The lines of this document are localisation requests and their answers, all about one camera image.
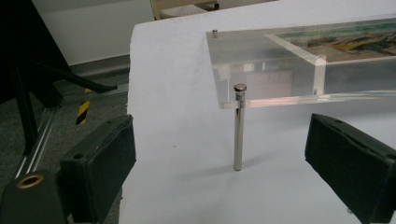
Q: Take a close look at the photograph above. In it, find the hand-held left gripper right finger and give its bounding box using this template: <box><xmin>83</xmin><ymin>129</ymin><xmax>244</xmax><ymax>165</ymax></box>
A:
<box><xmin>304</xmin><ymin>113</ymin><xmax>396</xmax><ymax>224</ymax></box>

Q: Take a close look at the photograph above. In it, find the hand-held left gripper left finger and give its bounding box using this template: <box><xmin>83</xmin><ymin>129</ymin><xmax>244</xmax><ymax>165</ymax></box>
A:
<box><xmin>59</xmin><ymin>114</ymin><xmax>137</xmax><ymax>224</ymax></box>

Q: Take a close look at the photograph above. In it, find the clear acrylic picture frame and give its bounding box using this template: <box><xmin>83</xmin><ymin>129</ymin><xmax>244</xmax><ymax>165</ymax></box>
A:
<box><xmin>205</xmin><ymin>13</ymin><xmax>396</xmax><ymax>172</ymax></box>

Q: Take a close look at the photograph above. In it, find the yellow black striped tape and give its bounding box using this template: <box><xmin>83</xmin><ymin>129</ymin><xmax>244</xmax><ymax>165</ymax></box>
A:
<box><xmin>75</xmin><ymin>88</ymin><xmax>93</xmax><ymax>125</ymax></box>

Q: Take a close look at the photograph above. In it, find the black metal stand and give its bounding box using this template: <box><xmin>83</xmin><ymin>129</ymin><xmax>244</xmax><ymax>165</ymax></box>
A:
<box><xmin>12</xmin><ymin>59</ymin><xmax>120</xmax><ymax>157</ymax></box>

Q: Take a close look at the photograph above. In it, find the white board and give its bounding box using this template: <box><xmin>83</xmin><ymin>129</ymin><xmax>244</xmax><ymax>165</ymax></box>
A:
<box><xmin>118</xmin><ymin>0</ymin><xmax>396</xmax><ymax>224</ymax></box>

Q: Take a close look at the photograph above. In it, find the painted boats picture print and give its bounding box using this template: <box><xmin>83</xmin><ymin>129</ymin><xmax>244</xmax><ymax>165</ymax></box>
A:
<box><xmin>276</xmin><ymin>21</ymin><xmax>396</xmax><ymax>63</ymax></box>

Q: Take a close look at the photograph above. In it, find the white cabinet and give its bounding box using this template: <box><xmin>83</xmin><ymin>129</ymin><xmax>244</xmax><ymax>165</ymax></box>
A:
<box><xmin>31</xmin><ymin>0</ymin><xmax>156</xmax><ymax>66</ymax></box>

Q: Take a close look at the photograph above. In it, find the black curtain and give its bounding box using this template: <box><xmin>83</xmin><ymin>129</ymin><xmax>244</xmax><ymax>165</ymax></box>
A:
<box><xmin>0</xmin><ymin>0</ymin><xmax>72</xmax><ymax>105</ymax></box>

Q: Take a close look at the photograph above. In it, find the light wooden desk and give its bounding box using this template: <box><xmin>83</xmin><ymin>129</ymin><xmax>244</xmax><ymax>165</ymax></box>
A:
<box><xmin>148</xmin><ymin>0</ymin><xmax>220</xmax><ymax>21</ymax></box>

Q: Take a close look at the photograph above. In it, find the aluminium floor rail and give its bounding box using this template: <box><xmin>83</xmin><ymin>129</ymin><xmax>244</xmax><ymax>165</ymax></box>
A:
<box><xmin>15</xmin><ymin>83</ymin><xmax>129</xmax><ymax>180</ymax></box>

